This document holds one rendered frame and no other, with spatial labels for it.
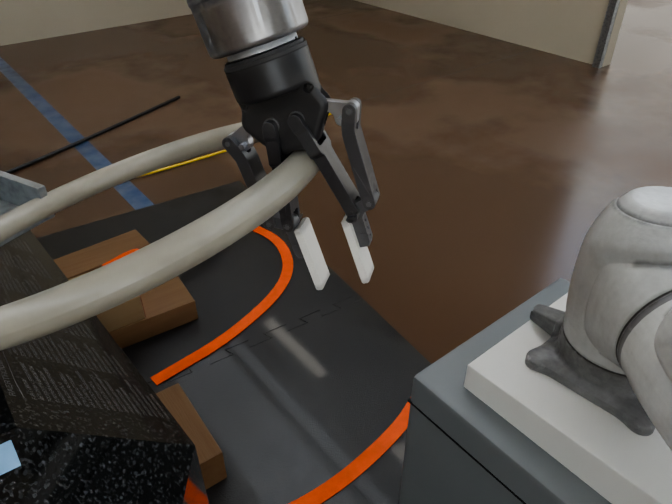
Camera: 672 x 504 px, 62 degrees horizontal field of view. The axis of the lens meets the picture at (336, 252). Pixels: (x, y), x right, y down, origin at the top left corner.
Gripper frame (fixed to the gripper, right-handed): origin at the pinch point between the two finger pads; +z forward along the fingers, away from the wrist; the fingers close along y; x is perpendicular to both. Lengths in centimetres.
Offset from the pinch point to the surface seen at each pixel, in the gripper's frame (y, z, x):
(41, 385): 60, 18, -7
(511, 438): -10.4, 38.1, -11.1
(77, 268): 157, 43, -113
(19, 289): 83, 11, -30
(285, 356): 73, 83, -95
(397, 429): 33, 99, -75
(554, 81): -38, 93, -418
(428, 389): 0.8, 33.8, -17.3
